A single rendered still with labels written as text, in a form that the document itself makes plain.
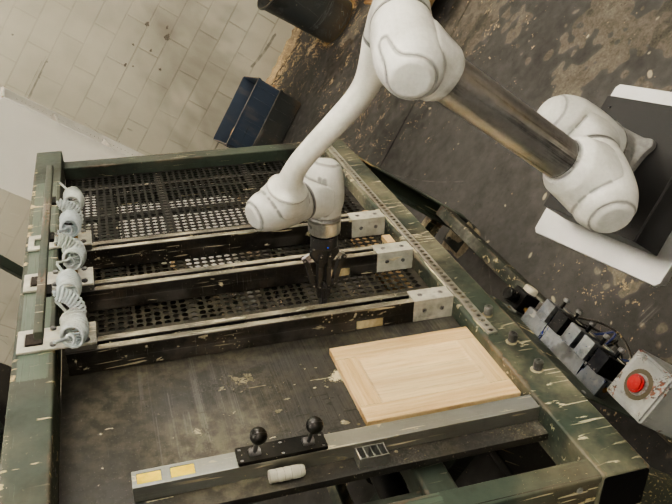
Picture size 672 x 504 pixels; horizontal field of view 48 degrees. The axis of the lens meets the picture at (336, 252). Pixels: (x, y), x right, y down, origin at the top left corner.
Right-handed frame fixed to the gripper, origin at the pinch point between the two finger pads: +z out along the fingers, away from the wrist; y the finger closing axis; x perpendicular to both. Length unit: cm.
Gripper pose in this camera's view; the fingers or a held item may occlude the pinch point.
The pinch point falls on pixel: (323, 296)
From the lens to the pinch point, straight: 214.5
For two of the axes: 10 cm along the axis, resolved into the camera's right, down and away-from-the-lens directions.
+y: -9.6, 1.2, -2.7
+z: -0.2, 8.8, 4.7
